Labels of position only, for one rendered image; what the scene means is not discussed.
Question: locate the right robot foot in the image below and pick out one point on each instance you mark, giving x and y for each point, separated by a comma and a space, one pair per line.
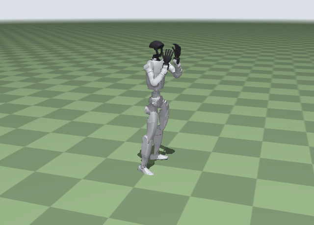
145, 170

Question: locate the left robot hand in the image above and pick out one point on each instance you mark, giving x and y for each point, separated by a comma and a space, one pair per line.
177, 52

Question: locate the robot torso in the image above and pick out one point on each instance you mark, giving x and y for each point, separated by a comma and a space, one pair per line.
156, 98

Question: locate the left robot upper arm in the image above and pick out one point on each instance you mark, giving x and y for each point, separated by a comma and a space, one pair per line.
172, 70

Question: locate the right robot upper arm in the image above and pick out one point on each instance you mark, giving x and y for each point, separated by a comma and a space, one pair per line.
150, 73

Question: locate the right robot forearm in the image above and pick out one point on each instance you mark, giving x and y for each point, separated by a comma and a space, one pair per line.
161, 75

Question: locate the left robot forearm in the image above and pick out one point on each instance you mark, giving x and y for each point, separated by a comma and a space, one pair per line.
178, 69

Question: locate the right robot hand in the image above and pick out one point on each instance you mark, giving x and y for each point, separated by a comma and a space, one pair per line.
167, 58

